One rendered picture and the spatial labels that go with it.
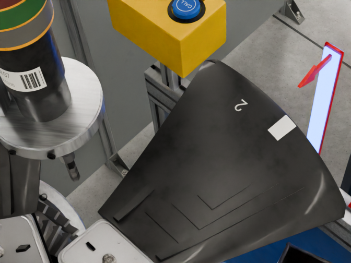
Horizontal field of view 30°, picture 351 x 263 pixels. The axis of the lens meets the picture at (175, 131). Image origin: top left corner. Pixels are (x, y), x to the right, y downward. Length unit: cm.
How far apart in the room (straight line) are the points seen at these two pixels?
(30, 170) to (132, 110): 142
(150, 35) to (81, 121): 60
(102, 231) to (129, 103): 128
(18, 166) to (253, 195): 25
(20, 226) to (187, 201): 18
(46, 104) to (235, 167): 34
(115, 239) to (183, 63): 39
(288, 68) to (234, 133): 157
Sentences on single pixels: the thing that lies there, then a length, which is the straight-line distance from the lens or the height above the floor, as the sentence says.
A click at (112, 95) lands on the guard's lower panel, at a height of 32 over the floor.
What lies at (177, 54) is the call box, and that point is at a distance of 95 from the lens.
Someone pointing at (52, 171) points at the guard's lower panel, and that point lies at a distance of 185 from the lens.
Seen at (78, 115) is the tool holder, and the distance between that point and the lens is 39.
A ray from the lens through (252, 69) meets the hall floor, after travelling 225.
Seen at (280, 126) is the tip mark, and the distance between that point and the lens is 73.
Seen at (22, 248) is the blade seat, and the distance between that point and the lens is 57.
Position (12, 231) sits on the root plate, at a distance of 58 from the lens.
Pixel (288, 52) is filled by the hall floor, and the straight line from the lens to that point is 231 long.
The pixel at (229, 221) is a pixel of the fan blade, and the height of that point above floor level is 117.
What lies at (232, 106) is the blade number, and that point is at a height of 118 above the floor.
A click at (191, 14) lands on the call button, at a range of 94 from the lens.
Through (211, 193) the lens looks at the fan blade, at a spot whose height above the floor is 118.
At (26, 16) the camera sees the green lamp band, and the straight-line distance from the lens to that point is 32.
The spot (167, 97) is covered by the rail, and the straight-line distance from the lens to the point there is 116.
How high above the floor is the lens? 177
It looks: 57 degrees down
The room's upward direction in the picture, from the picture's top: 7 degrees counter-clockwise
